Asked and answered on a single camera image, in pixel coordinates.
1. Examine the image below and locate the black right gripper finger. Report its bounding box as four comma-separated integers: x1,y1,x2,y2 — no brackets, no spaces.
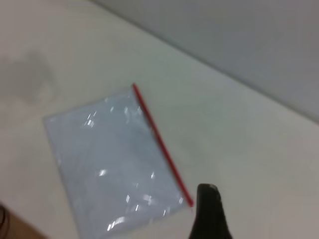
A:
188,183,234,239

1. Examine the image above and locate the clear zipper bag red strip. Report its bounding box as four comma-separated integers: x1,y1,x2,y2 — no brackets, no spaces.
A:
43,83,195,239

